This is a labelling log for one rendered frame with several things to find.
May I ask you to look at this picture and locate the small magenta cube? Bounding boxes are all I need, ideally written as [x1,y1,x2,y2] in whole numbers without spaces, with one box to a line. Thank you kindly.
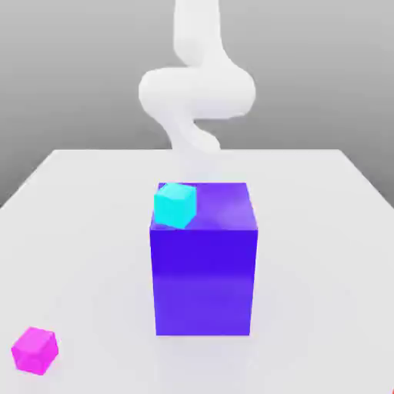
[11,326,60,377]

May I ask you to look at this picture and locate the small cyan cube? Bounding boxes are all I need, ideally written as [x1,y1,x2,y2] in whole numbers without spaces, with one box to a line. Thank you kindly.
[153,182,198,230]

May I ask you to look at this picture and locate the large blue box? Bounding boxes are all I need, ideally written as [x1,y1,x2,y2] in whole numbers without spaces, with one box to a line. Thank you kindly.
[149,182,259,337]

